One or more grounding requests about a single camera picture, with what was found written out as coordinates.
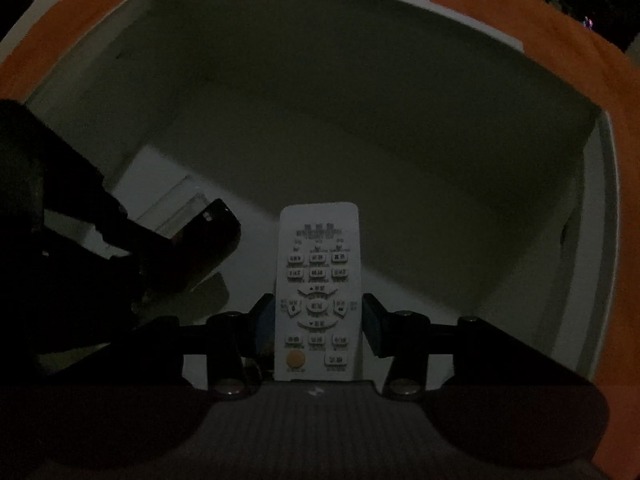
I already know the small white box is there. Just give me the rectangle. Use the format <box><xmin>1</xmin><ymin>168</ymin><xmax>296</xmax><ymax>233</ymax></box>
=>
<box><xmin>114</xmin><ymin>145</ymin><xmax>207</xmax><ymax>237</ymax></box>

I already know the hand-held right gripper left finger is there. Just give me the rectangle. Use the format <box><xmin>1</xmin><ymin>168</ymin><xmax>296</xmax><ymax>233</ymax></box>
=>
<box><xmin>100</xmin><ymin>294</ymin><xmax>275</xmax><ymax>398</ymax></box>

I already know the orange blanket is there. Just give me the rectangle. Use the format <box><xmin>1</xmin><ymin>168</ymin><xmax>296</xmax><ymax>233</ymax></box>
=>
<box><xmin>0</xmin><ymin>0</ymin><xmax>640</xmax><ymax>386</ymax></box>

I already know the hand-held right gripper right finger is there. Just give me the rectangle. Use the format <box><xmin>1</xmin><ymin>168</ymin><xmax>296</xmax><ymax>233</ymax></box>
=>
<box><xmin>362</xmin><ymin>293</ymin><xmax>597</xmax><ymax>401</ymax></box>

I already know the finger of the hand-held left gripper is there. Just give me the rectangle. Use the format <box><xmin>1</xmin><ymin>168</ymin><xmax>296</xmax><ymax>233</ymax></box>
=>
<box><xmin>131</xmin><ymin>262</ymin><xmax>183</xmax><ymax>321</ymax></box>
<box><xmin>102</xmin><ymin>195</ymin><xmax>177</xmax><ymax>262</ymax></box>

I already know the white cardboard box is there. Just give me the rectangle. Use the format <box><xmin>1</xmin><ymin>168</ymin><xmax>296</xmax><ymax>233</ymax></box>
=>
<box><xmin>25</xmin><ymin>0</ymin><xmax>622</xmax><ymax>386</ymax></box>

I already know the white remote control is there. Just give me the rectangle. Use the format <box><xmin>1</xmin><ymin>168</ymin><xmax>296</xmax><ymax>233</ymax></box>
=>
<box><xmin>274</xmin><ymin>202</ymin><xmax>362</xmax><ymax>383</ymax></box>

